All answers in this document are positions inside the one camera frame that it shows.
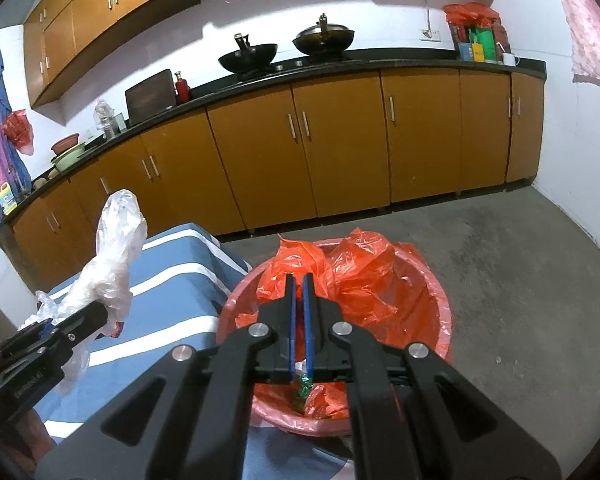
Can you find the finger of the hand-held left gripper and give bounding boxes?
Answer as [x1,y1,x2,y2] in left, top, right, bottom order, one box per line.
[30,317,56,341]
[54,302,110,357]

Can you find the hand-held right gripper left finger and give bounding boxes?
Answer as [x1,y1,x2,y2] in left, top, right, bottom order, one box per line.
[34,273,299,480]

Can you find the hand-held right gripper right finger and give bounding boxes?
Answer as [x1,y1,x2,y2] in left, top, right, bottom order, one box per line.
[302,273,565,480]

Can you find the bright green plastic bag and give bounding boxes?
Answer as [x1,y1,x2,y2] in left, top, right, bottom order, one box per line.
[291,374,315,403]

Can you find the large clear plastic bag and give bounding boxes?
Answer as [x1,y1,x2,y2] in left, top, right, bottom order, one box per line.
[60,189,148,396]

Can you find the red bin liner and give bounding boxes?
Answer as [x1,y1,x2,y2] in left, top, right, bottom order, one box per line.
[219,237,454,436]

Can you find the red waste basket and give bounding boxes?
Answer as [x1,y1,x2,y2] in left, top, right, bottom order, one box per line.
[219,237,454,436]

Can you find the small white plastic bag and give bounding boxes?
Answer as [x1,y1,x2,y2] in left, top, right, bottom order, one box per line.
[17,290,63,331]

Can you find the blue striped tablecloth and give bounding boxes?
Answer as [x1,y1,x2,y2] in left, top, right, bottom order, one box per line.
[30,222,353,480]

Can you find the yellow detergent bottle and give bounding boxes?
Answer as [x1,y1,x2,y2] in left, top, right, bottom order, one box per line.
[0,182,18,216]

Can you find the green basin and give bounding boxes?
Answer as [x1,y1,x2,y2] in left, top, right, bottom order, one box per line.
[50,142,87,172]

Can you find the red basin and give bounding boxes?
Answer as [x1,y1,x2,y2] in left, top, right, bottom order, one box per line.
[51,133,81,156]

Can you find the wooden base cabinets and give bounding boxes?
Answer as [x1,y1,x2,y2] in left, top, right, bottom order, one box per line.
[0,67,546,281]

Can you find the hanging red plastic bag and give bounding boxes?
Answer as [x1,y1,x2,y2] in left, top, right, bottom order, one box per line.
[2,109,35,156]

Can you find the clear bag with jar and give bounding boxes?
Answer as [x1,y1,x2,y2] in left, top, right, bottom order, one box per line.
[93,100,118,138]

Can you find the dark cutting board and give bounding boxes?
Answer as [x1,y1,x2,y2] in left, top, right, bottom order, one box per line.
[125,69,176,125]

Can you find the red bottle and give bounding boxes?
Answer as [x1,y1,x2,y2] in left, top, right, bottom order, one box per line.
[174,71,192,104]

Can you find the black gas stove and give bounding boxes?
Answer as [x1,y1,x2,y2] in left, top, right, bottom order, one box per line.
[235,57,351,81]

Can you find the wok with lid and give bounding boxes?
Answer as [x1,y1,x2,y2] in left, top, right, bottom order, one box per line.
[292,14,356,56]

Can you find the green box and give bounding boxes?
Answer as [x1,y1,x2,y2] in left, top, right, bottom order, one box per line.
[467,27,496,61]

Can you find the dark red container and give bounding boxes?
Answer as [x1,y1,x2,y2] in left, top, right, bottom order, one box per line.
[492,20,510,56]

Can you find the red bag over boxes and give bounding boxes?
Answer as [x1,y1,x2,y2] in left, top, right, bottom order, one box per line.
[442,2,501,28]

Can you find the pink floral curtain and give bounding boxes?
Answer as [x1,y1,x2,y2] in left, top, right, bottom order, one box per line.
[545,0,600,92]

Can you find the black wok with handle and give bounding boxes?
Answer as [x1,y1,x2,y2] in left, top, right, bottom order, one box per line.
[217,33,278,75]

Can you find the wooden wall cabinets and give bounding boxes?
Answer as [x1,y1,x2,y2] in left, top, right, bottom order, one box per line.
[22,0,503,109]

